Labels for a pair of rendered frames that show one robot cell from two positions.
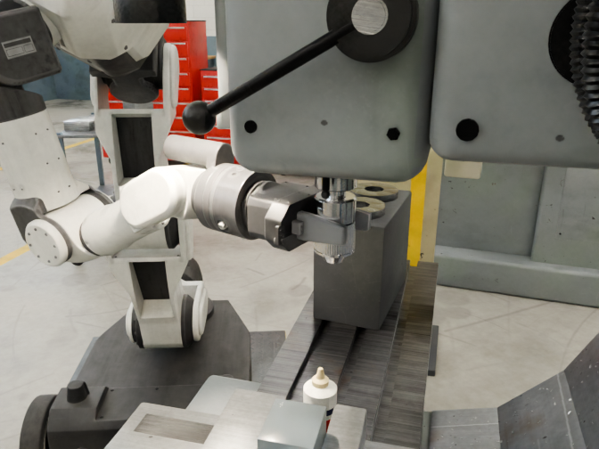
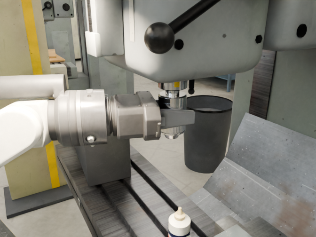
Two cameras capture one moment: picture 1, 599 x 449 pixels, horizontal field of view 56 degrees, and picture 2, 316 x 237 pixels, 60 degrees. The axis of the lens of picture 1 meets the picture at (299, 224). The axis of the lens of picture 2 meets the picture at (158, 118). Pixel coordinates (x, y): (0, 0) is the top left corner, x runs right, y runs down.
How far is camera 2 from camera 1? 43 cm
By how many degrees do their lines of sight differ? 43
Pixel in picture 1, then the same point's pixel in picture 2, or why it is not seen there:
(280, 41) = not seen: outside the picture
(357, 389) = (159, 212)
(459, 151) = (294, 44)
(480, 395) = not seen: hidden behind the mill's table
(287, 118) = (202, 34)
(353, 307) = (114, 169)
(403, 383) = (173, 196)
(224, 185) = (87, 106)
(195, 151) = (37, 85)
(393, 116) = (258, 27)
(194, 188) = (50, 116)
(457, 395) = not seen: hidden behind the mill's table
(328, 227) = (184, 114)
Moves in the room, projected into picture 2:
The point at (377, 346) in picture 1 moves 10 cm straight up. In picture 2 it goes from (140, 185) to (139, 152)
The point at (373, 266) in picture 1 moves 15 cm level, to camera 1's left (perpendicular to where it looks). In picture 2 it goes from (124, 140) to (73, 161)
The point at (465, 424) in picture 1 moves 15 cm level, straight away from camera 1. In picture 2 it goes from (198, 202) to (172, 175)
